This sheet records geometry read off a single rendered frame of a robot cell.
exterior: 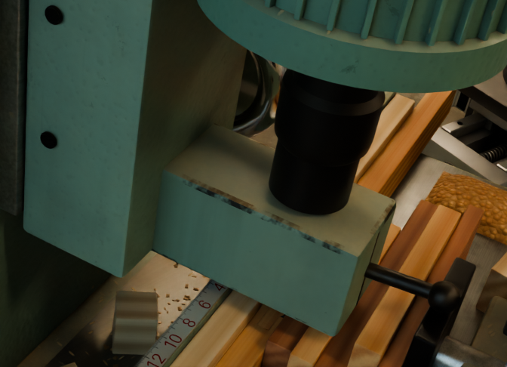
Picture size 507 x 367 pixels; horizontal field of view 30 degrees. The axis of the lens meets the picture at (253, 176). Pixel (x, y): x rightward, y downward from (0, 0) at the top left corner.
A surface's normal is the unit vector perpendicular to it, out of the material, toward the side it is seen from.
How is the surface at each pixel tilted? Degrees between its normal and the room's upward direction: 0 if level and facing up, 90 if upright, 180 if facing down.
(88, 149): 90
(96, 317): 0
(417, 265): 0
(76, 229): 90
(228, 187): 0
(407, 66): 90
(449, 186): 21
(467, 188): 12
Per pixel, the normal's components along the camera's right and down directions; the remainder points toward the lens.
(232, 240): -0.45, 0.47
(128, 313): 0.16, -0.80
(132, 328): 0.11, 0.60
